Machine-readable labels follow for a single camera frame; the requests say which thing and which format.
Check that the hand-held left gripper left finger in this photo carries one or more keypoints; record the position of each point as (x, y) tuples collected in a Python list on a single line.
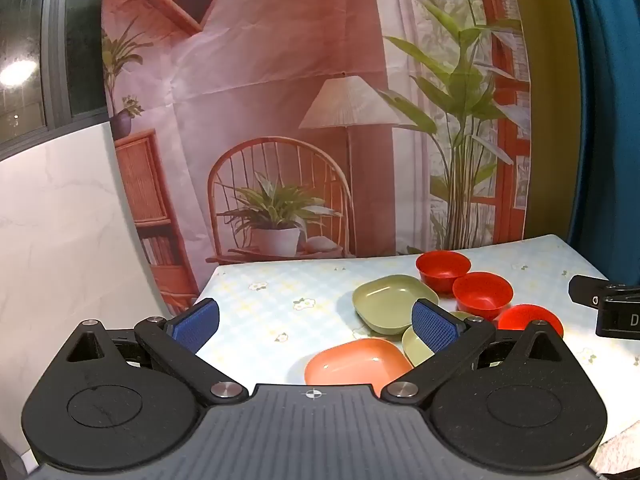
[(194, 324)]

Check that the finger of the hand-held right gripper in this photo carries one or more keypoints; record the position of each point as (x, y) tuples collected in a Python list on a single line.
[(582, 290)]

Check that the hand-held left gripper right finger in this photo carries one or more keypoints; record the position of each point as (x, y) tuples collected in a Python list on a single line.
[(436, 327)]

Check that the red plastic bowl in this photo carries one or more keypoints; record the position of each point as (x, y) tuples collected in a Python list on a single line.
[(482, 292), (515, 316), (442, 267)]

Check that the large green square plate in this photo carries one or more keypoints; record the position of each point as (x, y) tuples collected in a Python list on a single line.
[(390, 300)]

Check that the orange square plate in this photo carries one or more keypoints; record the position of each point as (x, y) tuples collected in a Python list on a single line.
[(355, 362)]

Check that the floral checked tablecloth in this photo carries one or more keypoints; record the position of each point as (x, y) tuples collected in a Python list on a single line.
[(280, 285)]

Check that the blue curtain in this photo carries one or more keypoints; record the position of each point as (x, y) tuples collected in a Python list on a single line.
[(610, 110)]

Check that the printed room scene backdrop cloth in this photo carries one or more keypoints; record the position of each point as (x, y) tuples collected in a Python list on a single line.
[(250, 85)]

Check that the dark framed window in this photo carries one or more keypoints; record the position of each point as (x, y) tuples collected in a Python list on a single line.
[(30, 35)]

